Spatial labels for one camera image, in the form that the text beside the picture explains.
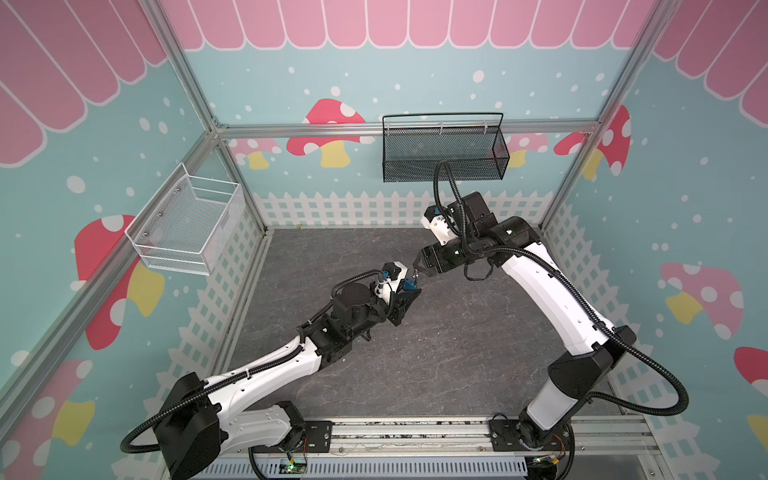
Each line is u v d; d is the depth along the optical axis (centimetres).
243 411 46
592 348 42
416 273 68
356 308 55
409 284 71
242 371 45
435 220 65
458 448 74
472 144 95
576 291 45
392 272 60
